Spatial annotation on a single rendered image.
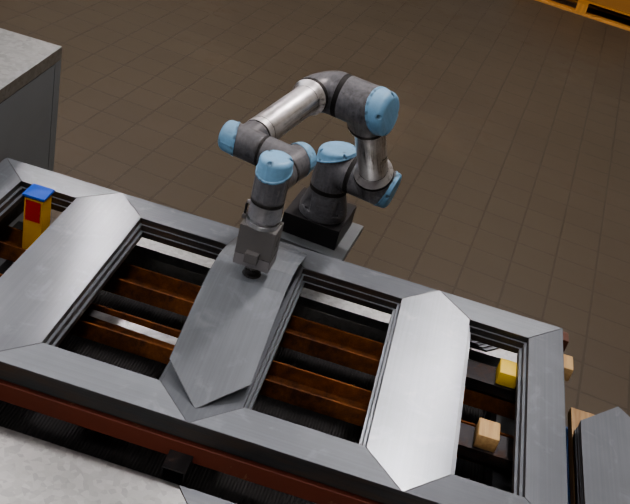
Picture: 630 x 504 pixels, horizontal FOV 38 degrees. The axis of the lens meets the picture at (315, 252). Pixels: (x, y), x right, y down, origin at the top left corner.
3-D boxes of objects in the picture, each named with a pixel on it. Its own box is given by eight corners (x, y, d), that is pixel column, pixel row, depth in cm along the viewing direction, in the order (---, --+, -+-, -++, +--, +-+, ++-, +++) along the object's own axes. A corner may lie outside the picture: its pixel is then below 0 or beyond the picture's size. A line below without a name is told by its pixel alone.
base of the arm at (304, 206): (303, 193, 292) (310, 166, 286) (349, 205, 291) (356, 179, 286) (294, 216, 279) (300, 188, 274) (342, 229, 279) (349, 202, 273)
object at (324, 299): (559, 386, 254) (563, 378, 252) (118, 248, 263) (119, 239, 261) (558, 344, 271) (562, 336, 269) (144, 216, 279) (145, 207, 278)
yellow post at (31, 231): (38, 264, 243) (42, 203, 233) (21, 259, 244) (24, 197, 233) (47, 255, 248) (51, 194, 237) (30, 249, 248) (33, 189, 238)
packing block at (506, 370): (514, 389, 228) (519, 377, 226) (494, 383, 228) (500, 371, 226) (515, 375, 233) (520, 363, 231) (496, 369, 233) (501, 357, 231)
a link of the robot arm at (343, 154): (320, 169, 286) (330, 131, 279) (358, 186, 283) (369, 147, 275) (303, 183, 277) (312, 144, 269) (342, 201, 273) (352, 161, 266)
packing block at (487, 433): (494, 453, 207) (499, 440, 205) (472, 446, 207) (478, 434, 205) (495, 435, 212) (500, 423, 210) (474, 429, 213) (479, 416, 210)
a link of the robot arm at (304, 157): (280, 128, 208) (256, 144, 200) (323, 147, 205) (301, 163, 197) (273, 158, 213) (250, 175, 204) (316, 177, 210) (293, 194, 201)
